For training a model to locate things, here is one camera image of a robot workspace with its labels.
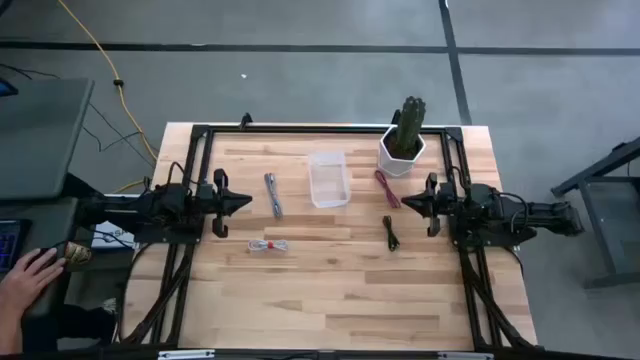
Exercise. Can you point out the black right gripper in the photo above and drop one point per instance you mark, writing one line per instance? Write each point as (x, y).
(434, 202)

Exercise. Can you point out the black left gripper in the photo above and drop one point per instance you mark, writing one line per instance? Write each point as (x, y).
(220, 180)

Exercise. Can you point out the person's forearm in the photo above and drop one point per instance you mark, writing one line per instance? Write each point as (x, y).
(9, 330)

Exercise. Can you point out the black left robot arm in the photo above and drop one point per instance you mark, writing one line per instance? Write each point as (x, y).
(150, 205)

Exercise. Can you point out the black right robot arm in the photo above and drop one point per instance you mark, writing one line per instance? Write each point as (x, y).
(525, 215)

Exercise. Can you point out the white hexagonal plant pot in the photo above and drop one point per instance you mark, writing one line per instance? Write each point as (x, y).
(395, 165)

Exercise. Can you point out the green cactus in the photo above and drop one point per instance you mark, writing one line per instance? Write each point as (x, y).
(411, 120)

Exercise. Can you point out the clear plastic container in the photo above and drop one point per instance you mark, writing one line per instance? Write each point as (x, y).
(329, 180)

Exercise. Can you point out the white labelled box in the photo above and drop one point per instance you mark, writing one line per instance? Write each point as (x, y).
(107, 235)

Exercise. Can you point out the gold patterned can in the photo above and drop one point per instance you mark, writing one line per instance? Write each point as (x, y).
(77, 253)

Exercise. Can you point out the dark grey keyboard desk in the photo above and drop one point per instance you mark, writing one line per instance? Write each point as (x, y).
(50, 215)

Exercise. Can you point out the black side table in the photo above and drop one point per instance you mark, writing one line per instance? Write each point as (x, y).
(605, 245)

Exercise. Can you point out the black computer mouse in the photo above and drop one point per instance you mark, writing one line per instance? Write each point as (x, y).
(39, 256)

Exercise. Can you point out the grey desk top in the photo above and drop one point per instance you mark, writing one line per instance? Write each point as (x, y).
(40, 140)

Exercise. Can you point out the person's hand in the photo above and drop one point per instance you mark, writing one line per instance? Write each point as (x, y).
(27, 282)

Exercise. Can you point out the black backlit keyboard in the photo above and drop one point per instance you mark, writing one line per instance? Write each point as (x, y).
(9, 245)

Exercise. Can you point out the small lit screen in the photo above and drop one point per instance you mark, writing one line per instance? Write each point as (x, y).
(6, 88)

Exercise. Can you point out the black frame clamp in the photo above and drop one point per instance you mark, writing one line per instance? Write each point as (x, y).
(245, 120)
(396, 117)

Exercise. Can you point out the silver frame bracket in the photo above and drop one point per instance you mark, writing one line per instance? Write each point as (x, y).
(186, 354)
(465, 355)

